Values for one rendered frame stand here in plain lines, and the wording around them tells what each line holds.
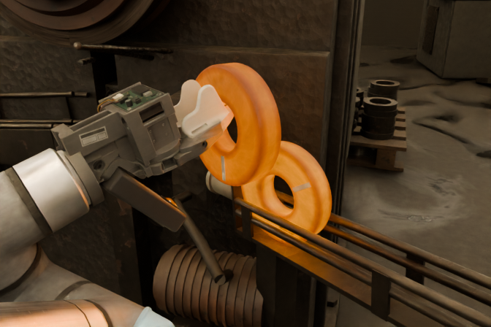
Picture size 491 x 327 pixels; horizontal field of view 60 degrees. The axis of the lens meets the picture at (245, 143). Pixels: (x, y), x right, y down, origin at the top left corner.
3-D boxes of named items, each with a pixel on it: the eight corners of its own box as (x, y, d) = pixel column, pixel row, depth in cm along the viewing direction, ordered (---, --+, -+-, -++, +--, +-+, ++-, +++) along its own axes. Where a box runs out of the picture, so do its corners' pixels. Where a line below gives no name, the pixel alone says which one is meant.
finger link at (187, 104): (228, 67, 52) (164, 98, 47) (239, 109, 54) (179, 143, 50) (213, 63, 54) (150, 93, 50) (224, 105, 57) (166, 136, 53)
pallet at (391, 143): (202, 146, 269) (199, 77, 253) (243, 109, 341) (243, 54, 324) (402, 172, 233) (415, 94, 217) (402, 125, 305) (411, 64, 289)
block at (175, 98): (192, 185, 98) (187, 83, 89) (225, 190, 95) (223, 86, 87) (172, 209, 88) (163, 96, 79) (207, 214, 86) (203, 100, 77)
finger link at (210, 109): (243, 71, 49) (177, 104, 45) (254, 115, 52) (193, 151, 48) (228, 67, 52) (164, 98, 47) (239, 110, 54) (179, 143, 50)
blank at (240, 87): (204, 60, 59) (183, 62, 57) (280, 63, 47) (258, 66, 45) (211, 166, 63) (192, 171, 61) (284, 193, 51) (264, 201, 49)
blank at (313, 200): (278, 242, 71) (264, 251, 68) (241, 157, 72) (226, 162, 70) (350, 227, 59) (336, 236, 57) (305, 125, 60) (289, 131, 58)
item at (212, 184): (232, 187, 81) (230, 157, 79) (264, 201, 74) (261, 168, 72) (206, 196, 77) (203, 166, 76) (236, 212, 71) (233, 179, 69)
